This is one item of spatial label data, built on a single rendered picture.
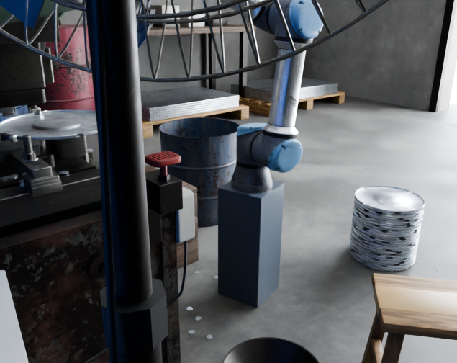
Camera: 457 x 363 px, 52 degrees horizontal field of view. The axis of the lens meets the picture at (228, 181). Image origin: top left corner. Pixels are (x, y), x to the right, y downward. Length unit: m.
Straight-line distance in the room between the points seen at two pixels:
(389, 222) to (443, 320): 0.79
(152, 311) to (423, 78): 5.29
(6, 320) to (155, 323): 0.71
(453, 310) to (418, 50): 4.43
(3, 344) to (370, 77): 5.30
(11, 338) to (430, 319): 0.98
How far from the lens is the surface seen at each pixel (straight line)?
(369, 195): 2.17
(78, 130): 1.20
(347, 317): 1.84
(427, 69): 5.55
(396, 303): 1.36
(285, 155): 1.49
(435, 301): 1.41
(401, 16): 5.71
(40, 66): 1.16
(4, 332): 1.09
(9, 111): 1.21
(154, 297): 0.40
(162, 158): 1.01
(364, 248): 2.14
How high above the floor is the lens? 1.07
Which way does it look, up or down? 21 degrees down
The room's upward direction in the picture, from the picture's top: straight up
